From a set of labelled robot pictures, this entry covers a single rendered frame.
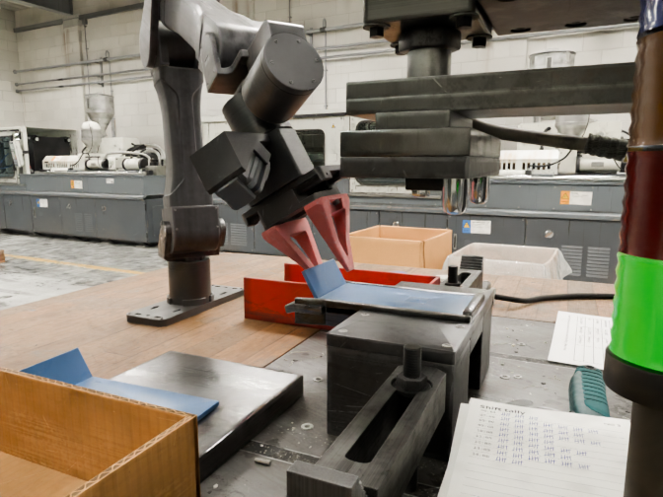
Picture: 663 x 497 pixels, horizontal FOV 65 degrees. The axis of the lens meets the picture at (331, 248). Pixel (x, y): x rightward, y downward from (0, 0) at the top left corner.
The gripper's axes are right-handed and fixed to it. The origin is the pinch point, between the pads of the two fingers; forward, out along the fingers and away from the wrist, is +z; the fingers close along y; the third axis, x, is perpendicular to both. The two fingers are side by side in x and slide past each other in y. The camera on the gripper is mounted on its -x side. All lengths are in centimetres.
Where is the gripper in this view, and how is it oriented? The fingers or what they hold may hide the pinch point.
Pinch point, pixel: (333, 269)
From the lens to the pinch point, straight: 52.1
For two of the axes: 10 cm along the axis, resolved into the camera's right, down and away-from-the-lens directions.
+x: 4.1, -1.6, 9.0
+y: 7.9, -4.3, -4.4
